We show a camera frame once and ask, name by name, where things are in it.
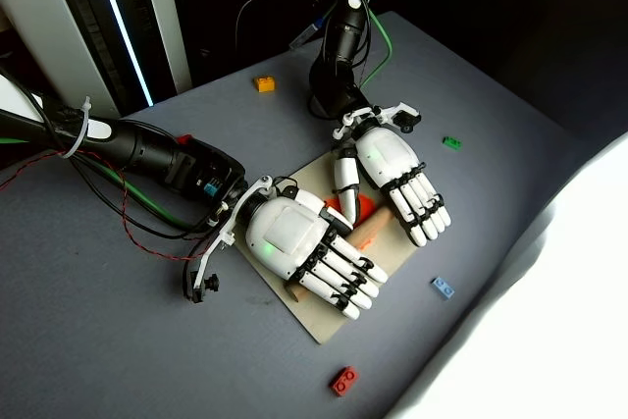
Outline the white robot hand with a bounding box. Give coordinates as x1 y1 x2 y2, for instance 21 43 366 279
332 126 453 248
243 187 390 321

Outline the light blue toy brick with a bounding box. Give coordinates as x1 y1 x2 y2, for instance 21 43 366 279
430 275 456 301

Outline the light wooden board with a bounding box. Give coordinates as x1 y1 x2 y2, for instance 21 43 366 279
233 149 419 345

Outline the orange clay dough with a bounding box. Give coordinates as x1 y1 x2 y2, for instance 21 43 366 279
323 194 378 247

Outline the white column with light strip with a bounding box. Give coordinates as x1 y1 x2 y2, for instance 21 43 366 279
0 0 193 119

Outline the red toy brick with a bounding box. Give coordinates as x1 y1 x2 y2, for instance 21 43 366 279
328 365 360 397

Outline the wooden rolling pin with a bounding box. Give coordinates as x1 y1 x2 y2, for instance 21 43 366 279
284 206 393 302

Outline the grey table cloth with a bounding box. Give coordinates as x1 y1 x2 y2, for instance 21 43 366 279
0 9 590 419

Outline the grey cable plug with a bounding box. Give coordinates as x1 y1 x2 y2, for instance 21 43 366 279
288 21 328 50

